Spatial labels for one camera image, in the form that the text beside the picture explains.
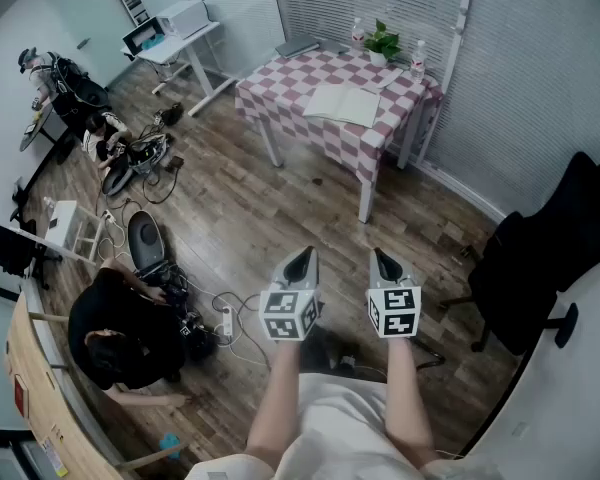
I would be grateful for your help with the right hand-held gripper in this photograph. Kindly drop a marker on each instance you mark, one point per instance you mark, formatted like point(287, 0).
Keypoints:
point(395, 313)

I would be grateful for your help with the white stool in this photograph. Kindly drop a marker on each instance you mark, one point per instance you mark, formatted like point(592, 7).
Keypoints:
point(62, 223)

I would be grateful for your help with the green plant in white pot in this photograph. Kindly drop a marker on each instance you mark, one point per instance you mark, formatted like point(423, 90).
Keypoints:
point(378, 58)

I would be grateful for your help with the round black table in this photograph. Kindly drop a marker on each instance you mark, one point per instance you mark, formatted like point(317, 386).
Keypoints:
point(32, 135)

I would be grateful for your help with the wooden board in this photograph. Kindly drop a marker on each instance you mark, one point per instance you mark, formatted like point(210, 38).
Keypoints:
point(35, 393)

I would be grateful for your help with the black bag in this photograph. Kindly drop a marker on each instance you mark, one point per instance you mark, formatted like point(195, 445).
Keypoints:
point(172, 114)

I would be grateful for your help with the person's black shoe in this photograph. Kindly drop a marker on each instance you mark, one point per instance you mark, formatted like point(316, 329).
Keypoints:
point(325, 353)

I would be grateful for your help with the grey closed laptop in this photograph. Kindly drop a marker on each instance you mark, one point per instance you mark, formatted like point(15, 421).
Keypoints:
point(296, 45)

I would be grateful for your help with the white printer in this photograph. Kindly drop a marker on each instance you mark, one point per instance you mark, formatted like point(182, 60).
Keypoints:
point(185, 18)

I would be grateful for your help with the person's right forearm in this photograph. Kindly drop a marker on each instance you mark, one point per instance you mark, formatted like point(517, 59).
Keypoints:
point(405, 398)

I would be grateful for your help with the clear plastic water bottle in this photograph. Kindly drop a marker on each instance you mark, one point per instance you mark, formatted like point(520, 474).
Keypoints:
point(358, 35)
point(418, 65)

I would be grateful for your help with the white table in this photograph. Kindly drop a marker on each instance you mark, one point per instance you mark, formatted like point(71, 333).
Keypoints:
point(366, 203)

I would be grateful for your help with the person's left forearm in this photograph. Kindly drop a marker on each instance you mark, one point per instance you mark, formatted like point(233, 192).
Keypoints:
point(275, 398)

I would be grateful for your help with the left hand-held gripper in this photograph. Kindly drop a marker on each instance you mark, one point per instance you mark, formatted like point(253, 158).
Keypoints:
point(280, 303)

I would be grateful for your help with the person's white clothing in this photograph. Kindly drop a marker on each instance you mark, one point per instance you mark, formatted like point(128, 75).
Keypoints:
point(340, 418)

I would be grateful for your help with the red white checkered tablecloth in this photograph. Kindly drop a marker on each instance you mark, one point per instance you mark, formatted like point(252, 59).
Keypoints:
point(280, 83)

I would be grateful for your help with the white slim remote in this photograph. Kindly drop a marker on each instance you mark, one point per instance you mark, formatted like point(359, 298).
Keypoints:
point(390, 79)

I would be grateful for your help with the white curved desk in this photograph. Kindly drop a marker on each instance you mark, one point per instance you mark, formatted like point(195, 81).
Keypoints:
point(570, 408)

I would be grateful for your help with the wooden stick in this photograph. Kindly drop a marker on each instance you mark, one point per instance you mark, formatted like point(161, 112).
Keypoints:
point(145, 460)

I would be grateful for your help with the small black device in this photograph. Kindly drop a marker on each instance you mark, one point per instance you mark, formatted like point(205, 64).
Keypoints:
point(176, 162)

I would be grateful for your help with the black office chair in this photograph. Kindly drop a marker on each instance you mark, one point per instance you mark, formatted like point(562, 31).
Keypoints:
point(5, 248)
point(555, 248)

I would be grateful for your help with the teal crumpled cloth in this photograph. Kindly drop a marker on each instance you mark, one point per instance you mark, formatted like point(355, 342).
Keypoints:
point(152, 41)
point(170, 443)

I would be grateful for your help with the white power strip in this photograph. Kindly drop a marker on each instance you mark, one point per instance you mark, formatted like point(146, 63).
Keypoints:
point(110, 218)
point(226, 320)

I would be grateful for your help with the white standing desk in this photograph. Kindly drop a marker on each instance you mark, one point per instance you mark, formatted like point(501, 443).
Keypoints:
point(170, 50)

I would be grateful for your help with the gray seat shell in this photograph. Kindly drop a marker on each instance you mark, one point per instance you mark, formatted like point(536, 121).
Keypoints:
point(145, 240)
point(116, 180)

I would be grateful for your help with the black framed box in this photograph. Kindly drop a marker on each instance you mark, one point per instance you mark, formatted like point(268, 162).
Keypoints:
point(145, 30)

